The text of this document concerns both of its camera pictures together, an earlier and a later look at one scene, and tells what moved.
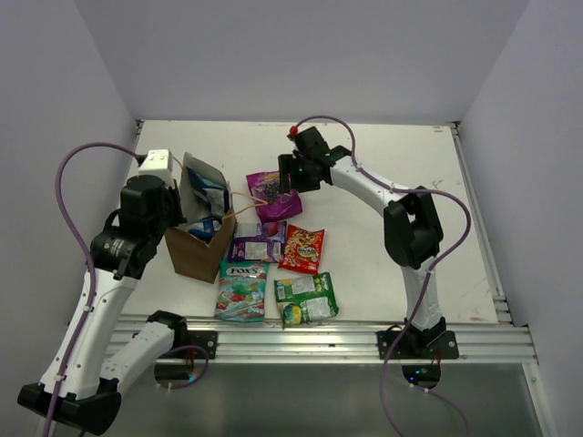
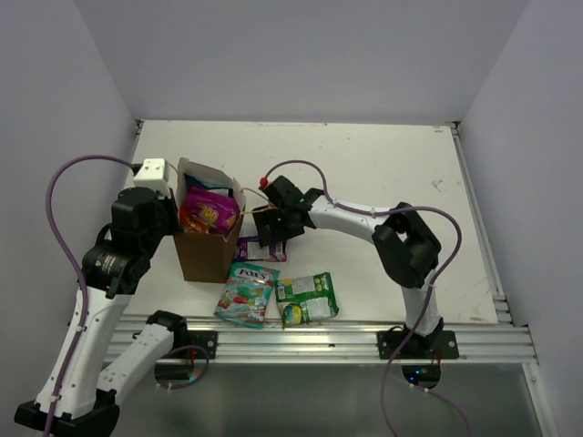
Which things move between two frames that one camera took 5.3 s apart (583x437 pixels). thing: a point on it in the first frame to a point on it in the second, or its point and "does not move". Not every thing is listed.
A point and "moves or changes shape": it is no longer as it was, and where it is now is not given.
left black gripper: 172,193 does not move
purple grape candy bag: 265,187 moves or changes shape
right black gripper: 287,165 to 264,216
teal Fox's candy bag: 241,293 moves or changes shape
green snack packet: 304,299 does not move
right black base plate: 434,343 does not move
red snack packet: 302,250 to 190,222
